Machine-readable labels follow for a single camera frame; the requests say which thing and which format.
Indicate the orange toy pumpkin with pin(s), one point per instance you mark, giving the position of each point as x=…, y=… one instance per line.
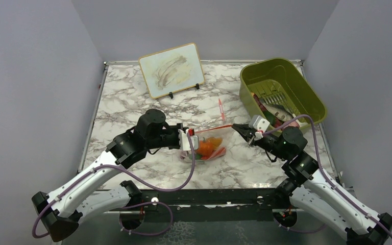
x=205, y=148

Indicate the green toy cucumber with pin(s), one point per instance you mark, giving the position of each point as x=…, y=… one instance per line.
x=193, y=156

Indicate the yellow framed whiteboard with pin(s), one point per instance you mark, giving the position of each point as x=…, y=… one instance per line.
x=172, y=70

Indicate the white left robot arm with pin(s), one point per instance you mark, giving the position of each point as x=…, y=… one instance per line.
x=60, y=212

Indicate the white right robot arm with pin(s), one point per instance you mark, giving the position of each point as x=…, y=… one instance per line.
x=309, y=187

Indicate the clear zip bag orange zipper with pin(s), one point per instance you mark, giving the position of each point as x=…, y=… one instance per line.
x=225, y=132

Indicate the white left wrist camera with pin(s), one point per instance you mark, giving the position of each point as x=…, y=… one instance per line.
x=187, y=138

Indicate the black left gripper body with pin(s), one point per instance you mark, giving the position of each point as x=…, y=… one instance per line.
x=169, y=137

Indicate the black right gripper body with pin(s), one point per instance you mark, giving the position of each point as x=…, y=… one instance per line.
x=269, y=143

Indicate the orange yellow toy pepper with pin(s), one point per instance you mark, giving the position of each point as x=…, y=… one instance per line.
x=215, y=141

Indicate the red white pen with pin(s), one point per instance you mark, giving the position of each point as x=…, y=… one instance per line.
x=222, y=114

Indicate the red toy chili pepper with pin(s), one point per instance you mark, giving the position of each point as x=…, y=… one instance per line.
x=218, y=153

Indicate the olive green plastic bin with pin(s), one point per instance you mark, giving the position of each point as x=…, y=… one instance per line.
x=278, y=81

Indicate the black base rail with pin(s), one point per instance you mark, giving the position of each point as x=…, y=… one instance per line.
x=210, y=205

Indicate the pink toy onion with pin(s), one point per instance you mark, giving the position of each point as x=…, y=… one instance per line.
x=293, y=123

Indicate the silver toy fish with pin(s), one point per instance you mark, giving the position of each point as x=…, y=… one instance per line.
x=279, y=112

